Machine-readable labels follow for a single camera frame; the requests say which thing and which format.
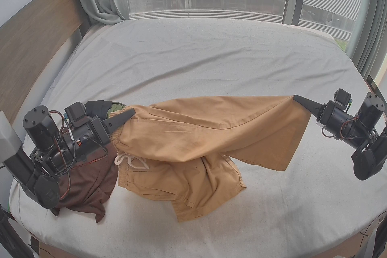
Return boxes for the brown garment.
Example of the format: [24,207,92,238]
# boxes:
[54,130,118,223]

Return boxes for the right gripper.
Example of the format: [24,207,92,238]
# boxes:
[293,94,353,136]

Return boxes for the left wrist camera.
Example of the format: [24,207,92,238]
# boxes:
[64,102,89,127]

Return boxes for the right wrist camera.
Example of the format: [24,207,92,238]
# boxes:
[333,88,354,110]

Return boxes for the black garment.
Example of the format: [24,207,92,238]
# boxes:
[85,100,112,118]

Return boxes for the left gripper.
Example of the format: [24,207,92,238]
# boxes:
[67,108,136,157]

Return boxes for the tan shorts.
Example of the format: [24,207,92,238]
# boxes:
[109,95,312,223]

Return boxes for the bed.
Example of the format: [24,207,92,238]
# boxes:
[0,0,387,258]

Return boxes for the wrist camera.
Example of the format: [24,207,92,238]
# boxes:
[64,102,89,127]
[333,88,354,110]

